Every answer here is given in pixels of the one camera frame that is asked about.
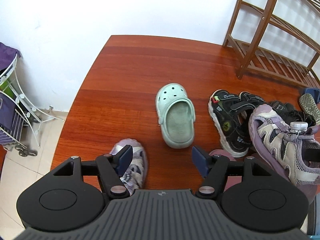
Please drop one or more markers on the pink fur-lined boot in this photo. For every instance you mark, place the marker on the pink fur-lined boot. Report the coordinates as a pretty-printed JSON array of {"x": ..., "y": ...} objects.
[{"x": 221, "y": 152}]

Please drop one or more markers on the purple striped bag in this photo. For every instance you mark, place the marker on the purple striped bag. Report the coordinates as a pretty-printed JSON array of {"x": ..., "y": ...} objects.
[{"x": 10, "y": 120}]

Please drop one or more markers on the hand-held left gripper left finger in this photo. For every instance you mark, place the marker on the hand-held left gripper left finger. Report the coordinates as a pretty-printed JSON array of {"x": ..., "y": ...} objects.
[{"x": 126, "y": 160}]

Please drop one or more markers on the brown wooden shoe rack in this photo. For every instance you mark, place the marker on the brown wooden shoe rack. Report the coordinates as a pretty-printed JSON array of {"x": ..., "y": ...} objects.
[{"x": 262, "y": 21}]

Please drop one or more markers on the purple mesh sandal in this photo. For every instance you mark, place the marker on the purple mesh sandal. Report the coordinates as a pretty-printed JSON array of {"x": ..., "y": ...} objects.
[
  {"x": 136, "y": 171},
  {"x": 275, "y": 140}
]

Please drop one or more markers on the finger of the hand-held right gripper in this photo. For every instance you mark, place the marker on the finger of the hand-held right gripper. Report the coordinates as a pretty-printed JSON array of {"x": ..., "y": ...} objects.
[{"x": 313, "y": 152}]

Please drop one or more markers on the green item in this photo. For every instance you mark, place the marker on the green item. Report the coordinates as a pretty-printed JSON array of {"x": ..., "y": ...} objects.
[{"x": 5, "y": 86}]

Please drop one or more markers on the black white-soled sport sandal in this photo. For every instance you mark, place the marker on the black white-soled sport sandal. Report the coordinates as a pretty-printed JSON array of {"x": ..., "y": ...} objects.
[{"x": 227, "y": 127}]

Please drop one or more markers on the black leather ankle boot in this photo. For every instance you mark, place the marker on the black leather ankle boot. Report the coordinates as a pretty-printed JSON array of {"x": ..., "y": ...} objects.
[{"x": 287, "y": 112}]

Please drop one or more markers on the purple cloth bag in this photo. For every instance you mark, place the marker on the purple cloth bag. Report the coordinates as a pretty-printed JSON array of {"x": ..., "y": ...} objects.
[{"x": 7, "y": 55}]

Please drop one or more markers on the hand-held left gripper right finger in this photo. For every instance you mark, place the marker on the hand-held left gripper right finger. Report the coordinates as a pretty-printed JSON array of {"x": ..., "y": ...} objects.
[{"x": 200, "y": 161}]

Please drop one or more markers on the mint green clog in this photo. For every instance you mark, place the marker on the mint green clog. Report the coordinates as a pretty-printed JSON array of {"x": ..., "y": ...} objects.
[
  {"x": 310, "y": 107},
  {"x": 177, "y": 120}
]

